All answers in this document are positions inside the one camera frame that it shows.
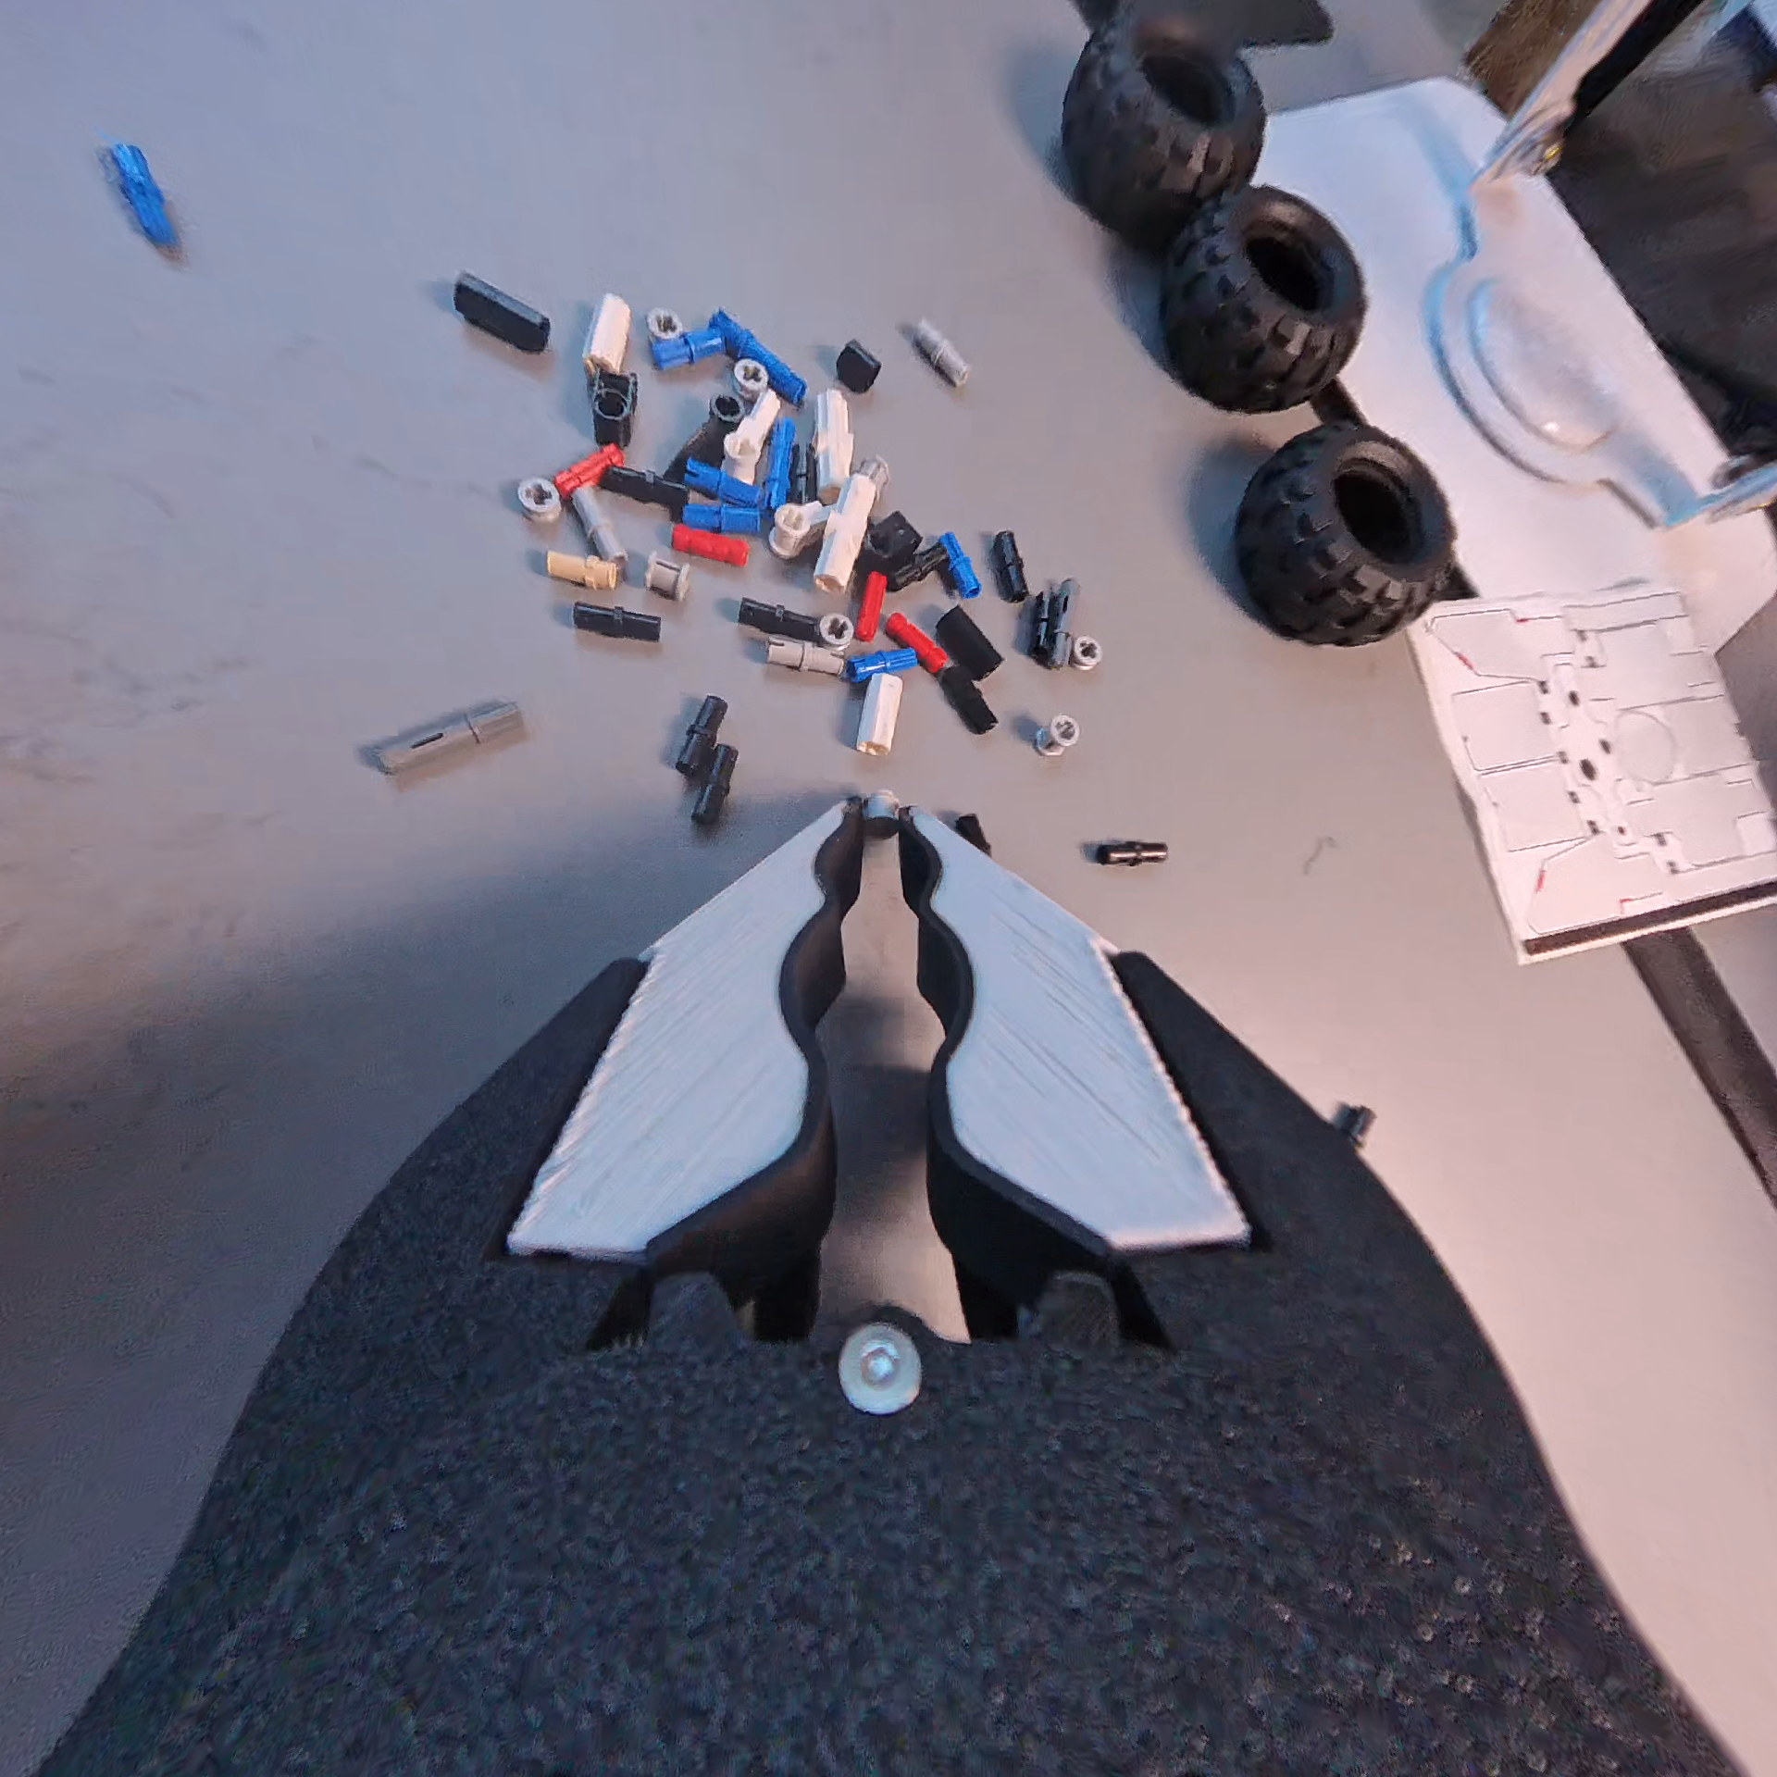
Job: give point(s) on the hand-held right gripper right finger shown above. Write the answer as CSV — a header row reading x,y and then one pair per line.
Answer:
x,y
1084,1083

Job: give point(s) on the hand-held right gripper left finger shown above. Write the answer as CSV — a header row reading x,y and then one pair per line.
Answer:
x,y
681,1100

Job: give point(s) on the black knobby toy tyre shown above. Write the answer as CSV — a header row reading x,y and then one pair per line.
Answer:
x,y
1209,306
1283,541
1109,126

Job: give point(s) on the grey desk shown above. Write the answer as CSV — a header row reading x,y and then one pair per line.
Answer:
x,y
280,559

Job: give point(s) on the loose small building parts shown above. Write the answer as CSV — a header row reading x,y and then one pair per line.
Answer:
x,y
846,530

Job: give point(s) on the white sticker sheet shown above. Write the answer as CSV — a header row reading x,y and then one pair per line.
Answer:
x,y
1612,765

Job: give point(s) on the white book stand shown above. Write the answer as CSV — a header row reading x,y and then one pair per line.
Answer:
x,y
1389,195

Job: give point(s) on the small blue connector pin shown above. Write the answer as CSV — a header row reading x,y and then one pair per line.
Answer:
x,y
139,195

